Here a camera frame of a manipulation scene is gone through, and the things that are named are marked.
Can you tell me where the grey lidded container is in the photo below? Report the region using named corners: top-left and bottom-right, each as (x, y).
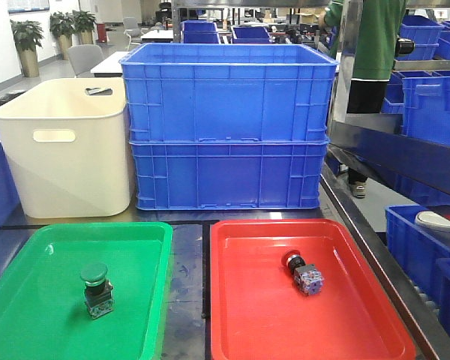
top-left (415, 211), bottom-right (450, 247)

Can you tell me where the potted plant middle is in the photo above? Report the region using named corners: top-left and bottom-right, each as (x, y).
top-left (49, 11), bottom-right (75, 60)

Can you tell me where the blue bin with handle right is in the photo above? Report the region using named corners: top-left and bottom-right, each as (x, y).
top-left (402, 76), bottom-right (450, 147)

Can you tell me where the potted plant right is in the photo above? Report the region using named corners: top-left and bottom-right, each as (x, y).
top-left (72, 10), bottom-right (96, 44)

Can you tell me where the upper stacked blue crate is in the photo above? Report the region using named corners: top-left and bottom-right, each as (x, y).
top-left (120, 43), bottom-right (337, 143)

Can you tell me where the potted plant left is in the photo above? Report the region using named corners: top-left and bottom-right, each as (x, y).
top-left (10, 20), bottom-right (44, 77)

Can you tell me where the potted plant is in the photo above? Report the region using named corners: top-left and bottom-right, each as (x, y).
top-left (49, 11), bottom-right (75, 60)
top-left (72, 10), bottom-right (96, 44)
top-left (10, 20), bottom-right (44, 77)

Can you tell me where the grey office chair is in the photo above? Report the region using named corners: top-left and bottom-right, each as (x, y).
top-left (67, 44), bottom-right (104, 77)

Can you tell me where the white desk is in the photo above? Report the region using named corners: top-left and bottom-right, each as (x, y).
top-left (90, 51), bottom-right (128, 77)

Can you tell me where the person in green sweater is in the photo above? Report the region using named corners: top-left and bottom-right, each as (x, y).
top-left (317, 0), bottom-right (416, 199)

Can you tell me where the blue bin lower right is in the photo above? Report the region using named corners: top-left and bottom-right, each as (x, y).
top-left (385, 205), bottom-right (450, 302)

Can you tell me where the green push button switch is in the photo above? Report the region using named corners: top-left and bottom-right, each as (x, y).
top-left (80, 262), bottom-right (114, 320)

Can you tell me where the lower stacked blue crate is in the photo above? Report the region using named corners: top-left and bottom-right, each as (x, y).
top-left (130, 139), bottom-right (329, 210)

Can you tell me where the red push button switch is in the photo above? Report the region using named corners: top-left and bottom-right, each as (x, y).
top-left (282, 250), bottom-right (324, 296)

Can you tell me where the green plastic tray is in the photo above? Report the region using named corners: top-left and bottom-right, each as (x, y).
top-left (0, 222), bottom-right (173, 359)

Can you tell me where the stacked blue crate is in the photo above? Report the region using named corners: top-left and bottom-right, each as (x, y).
top-left (120, 43), bottom-right (337, 143)
top-left (130, 139), bottom-right (329, 210)

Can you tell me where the cream plastic basket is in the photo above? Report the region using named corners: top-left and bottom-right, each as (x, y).
top-left (0, 77), bottom-right (134, 218)

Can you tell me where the red plastic tray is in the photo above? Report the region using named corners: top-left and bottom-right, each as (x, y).
top-left (211, 219), bottom-right (416, 359)

